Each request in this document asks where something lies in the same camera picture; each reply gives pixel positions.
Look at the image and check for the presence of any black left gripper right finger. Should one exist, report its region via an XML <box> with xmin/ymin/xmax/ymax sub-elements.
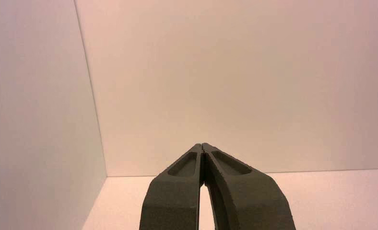
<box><xmin>202</xmin><ymin>143</ymin><xmax>297</xmax><ymax>230</ymax></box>

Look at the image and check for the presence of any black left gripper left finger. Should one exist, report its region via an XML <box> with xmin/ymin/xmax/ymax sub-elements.
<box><xmin>139</xmin><ymin>143</ymin><xmax>204</xmax><ymax>230</ymax></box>

